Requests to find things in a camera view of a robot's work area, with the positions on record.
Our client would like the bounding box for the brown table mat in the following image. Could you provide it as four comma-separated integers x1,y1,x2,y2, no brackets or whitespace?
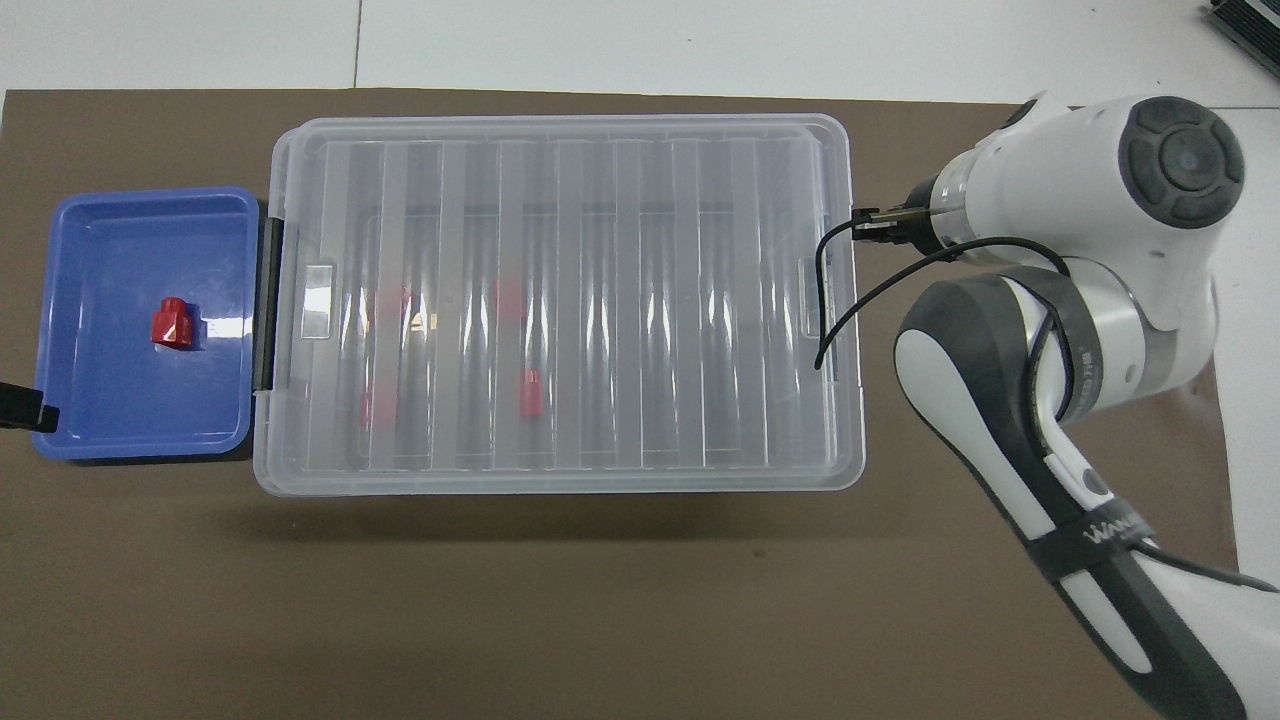
0,88,1256,720

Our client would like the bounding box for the clear plastic ribbed lid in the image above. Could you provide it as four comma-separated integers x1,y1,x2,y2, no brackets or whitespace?
252,114,867,497

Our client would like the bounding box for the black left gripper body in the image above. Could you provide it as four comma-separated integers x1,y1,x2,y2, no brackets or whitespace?
0,382,43,432

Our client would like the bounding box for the black box latch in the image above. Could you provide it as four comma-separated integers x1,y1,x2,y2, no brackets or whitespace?
252,215,286,393

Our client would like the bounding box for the dark grey ribbed device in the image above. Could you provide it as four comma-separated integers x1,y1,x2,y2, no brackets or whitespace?
1205,0,1280,66

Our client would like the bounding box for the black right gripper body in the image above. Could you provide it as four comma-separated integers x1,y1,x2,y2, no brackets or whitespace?
853,172,951,253

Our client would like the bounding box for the blue plastic tray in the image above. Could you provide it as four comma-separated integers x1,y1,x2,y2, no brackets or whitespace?
32,187,263,461

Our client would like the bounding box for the clear plastic storage box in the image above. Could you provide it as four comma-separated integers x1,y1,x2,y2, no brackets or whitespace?
255,118,863,493

